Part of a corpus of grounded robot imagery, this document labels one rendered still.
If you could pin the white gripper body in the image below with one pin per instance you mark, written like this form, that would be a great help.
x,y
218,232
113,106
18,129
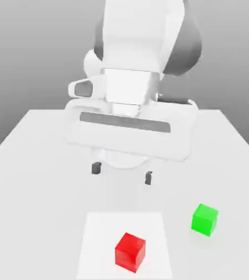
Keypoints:
x,y
124,140

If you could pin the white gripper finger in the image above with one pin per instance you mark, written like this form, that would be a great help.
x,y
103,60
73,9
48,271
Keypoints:
x,y
148,178
96,168

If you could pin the small green cube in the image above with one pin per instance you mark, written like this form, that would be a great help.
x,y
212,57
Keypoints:
x,y
204,221

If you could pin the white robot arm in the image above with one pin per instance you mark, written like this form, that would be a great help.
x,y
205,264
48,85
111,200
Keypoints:
x,y
135,43

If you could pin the small red cube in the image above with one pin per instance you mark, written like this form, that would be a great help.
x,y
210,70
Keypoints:
x,y
130,253

